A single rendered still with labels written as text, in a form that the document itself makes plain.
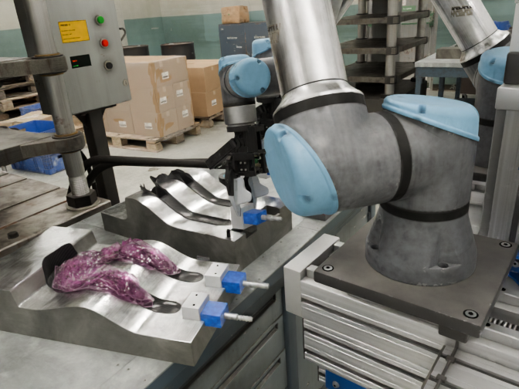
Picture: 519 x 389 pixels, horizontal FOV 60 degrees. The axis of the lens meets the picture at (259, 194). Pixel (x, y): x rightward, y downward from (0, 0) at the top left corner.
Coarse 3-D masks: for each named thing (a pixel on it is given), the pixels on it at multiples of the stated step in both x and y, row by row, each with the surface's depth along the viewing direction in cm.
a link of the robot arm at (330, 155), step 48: (288, 0) 54; (288, 48) 54; (336, 48) 54; (288, 96) 54; (336, 96) 51; (288, 144) 50; (336, 144) 50; (384, 144) 51; (288, 192) 54; (336, 192) 50; (384, 192) 53
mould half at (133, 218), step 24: (192, 168) 140; (144, 192) 124; (192, 192) 128; (216, 192) 132; (120, 216) 128; (144, 216) 120; (168, 216) 118; (216, 216) 118; (288, 216) 124; (168, 240) 118; (192, 240) 112; (216, 240) 107; (240, 240) 106; (264, 240) 115; (240, 264) 108
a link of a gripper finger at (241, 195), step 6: (234, 180) 104; (240, 180) 104; (234, 186) 104; (240, 186) 104; (234, 192) 104; (240, 192) 104; (246, 192) 103; (234, 198) 104; (240, 198) 104; (246, 198) 103; (234, 204) 105; (240, 204) 104; (240, 210) 106
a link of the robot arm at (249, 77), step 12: (240, 60) 89; (252, 60) 87; (264, 60) 90; (228, 72) 93; (240, 72) 86; (252, 72) 87; (264, 72) 87; (228, 84) 93; (240, 84) 87; (252, 84) 87; (264, 84) 88; (276, 84) 91; (240, 96) 94; (252, 96) 90
